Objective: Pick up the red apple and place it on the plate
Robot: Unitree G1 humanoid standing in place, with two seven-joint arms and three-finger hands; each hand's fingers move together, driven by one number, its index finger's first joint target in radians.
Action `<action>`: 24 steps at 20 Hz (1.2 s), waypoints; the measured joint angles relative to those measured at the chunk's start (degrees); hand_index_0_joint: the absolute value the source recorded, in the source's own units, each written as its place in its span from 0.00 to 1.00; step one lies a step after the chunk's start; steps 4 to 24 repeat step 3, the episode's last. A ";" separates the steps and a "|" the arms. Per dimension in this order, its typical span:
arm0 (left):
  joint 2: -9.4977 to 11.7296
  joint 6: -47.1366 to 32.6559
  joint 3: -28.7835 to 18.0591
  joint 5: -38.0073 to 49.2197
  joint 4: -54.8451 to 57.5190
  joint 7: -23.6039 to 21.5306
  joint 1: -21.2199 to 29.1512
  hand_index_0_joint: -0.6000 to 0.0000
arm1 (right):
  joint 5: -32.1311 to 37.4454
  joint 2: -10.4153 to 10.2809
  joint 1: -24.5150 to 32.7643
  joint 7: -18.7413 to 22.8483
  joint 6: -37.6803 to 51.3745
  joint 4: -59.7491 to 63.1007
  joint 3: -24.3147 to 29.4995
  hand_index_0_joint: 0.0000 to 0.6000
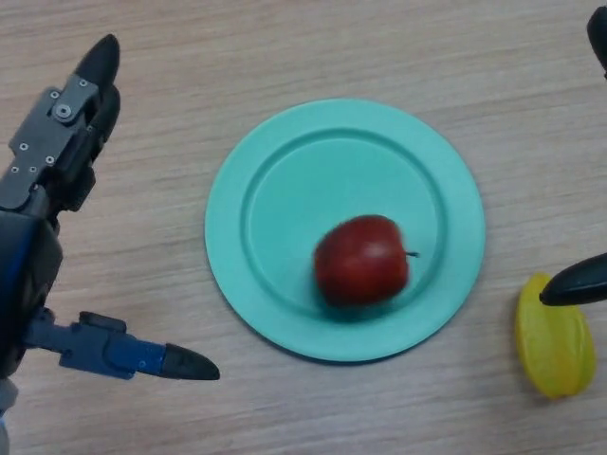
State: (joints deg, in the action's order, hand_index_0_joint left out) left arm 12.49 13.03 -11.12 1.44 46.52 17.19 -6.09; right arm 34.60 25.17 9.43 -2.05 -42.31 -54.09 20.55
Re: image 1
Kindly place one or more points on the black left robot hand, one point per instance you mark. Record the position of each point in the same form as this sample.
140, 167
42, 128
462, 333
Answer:
28, 256

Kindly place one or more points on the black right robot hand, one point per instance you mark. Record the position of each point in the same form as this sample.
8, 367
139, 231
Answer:
578, 284

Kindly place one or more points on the red apple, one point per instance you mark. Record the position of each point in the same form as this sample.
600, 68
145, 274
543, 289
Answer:
360, 265

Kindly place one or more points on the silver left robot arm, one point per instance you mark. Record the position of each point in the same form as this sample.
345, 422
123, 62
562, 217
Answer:
5, 417

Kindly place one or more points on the green round plate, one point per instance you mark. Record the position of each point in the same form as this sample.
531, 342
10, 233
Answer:
284, 199

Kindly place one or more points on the yellow starfruit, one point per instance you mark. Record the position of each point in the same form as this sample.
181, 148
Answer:
555, 351

